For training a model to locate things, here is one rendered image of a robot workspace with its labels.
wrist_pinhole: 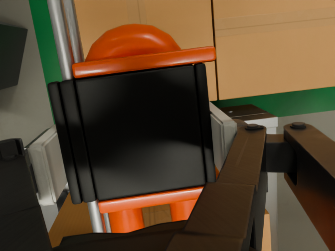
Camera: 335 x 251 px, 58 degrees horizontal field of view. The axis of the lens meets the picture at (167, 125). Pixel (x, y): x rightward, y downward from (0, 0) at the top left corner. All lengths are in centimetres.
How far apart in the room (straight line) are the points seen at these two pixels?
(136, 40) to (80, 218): 51
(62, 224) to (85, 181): 47
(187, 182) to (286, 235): 172
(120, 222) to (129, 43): 11
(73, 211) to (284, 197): 129
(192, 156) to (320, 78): 86
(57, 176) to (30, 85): 134
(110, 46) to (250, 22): 76
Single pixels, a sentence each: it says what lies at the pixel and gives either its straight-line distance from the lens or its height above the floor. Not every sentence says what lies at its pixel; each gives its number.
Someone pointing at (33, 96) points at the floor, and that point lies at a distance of 150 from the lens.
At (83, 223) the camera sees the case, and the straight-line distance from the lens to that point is 62.
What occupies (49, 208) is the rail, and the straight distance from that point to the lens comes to 96.
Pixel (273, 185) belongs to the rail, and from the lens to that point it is 98.
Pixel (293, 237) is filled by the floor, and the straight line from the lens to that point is 191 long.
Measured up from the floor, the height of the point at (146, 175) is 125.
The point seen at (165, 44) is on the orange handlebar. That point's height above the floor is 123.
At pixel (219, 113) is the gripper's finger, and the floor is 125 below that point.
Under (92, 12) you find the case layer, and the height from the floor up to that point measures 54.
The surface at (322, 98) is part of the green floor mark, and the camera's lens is 167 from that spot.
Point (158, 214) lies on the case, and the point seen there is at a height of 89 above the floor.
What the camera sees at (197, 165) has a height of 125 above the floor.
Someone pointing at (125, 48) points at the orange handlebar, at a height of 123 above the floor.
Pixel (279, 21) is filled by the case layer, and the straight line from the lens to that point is 95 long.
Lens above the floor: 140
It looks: 75 degrees down
